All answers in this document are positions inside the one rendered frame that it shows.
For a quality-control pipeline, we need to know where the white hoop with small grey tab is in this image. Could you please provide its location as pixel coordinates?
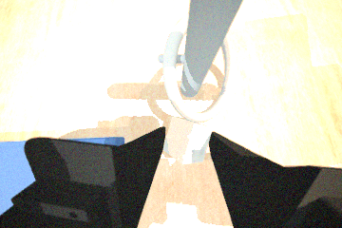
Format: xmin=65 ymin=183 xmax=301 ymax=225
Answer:
xmin=162 ymin=13 xmax=234 ymax=164

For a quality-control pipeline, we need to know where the blue tray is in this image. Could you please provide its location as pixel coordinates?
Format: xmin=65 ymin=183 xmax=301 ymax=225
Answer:
xmin=0 ymin=137 xmax=124 ymax=215

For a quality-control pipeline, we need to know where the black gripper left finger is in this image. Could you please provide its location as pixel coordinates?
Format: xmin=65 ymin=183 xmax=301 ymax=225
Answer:
xmin=24 ymin=126 xmax=166 ymax=228

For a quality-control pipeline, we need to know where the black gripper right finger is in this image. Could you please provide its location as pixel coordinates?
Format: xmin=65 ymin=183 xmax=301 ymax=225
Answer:
xmin=209 ymin=131 xmax=342 ymax=228

